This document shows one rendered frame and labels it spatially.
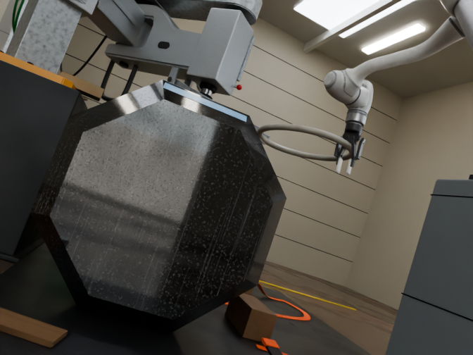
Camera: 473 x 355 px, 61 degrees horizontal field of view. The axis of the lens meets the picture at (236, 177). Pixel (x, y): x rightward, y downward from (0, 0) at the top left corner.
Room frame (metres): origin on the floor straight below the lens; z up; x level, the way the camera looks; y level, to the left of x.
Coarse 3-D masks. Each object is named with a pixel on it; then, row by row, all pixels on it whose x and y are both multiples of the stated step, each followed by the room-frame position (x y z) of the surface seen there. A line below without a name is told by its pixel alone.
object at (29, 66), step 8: (0, 56) 1.64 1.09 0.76; (8, 56) 1.65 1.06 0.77; (16, 64) 1.66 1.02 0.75; (24, 64) 1.66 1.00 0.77; (32, 64) 1.69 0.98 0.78; (32, 72) 1.67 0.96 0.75; (40, 72) 1.68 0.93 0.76; (48, 72) 1.69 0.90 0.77; (56, 80) 1.70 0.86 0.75; (64, 80) 1.71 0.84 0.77; (72, 88) 1.77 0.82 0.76
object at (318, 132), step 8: (264, 128) 1.84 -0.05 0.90; (272, 128) 1.80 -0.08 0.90; (280, 128) 1.76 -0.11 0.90; (288, 128) 1.74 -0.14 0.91; (296, 128) 1.72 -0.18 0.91; (304, 128) 1.71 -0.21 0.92; (312, 128) 1.71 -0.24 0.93; (264, 136) 2.03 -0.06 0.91; (320, 136) 1.72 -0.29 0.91; (328, 136) 1.71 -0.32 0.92; (336, 136) 1.73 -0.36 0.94; (272, 144) 2.11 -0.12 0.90; (344, 144) 1.76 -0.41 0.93; (288, 152) 2.16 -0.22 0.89; (296, 152) 2.16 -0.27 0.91; (304, 152) 2.17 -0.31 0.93; (320, 160) 2.13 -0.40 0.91; (328, 160) 2.10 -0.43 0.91; (344, 160) 2.00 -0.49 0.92
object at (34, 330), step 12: (0, 312) 1.06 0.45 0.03; (12, 312) 1.09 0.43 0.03; (0, 324) 0.99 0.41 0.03; (12, 324) 1.02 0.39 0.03; (24, 324) 1.04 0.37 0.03; (36, 324) 1.06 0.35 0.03; (48, 324) 1.09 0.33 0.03; (24, 336) 0.99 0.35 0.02; (36, 336) 1.00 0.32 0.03; (48, 336) 1.02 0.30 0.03; (60, 336) 1.04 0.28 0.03
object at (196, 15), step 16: (144, 0) 2.41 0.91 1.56; (160, 0) 2.36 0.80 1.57; (176, 0) 2.30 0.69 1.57; (192, 0) 2.24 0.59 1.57; (208, 0) 2.18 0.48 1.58; (224, 0) 2.14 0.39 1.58; (240, 0) 2.11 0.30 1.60; (256, 0) 2.14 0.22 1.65; (176, 16) 2.51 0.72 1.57; (192, 16) 2.43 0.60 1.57; (256, 16) 2.19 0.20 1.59
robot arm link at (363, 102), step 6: (366, 84) 1.76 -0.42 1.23; (360, 90) 1.73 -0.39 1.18; (366, 90) 1.75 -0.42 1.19; (372, 90) 1.78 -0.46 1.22; (360, 96) 1.73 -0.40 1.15; (366, 96) 1.75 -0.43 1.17; (372, 96) 1.78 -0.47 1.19; (354, 102) 1.74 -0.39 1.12; (360, 102) 1.75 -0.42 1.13; (366, 102) 1.75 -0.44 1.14; (348, 108) 1.80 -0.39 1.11; (354, 108) 1.77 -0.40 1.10; (360, 108) 1.76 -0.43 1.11; (366, 108) 1.77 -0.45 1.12
